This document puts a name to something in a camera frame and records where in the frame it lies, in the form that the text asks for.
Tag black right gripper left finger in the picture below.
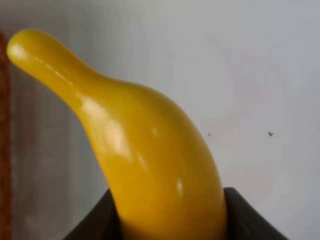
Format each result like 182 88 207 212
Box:
63 189 122 240

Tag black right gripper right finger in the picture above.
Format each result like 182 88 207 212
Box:
224 187 288 240

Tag yellow banana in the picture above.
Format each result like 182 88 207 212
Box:
6 29 227 240

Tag brown wicker basket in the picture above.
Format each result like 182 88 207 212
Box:
0 33 12 240

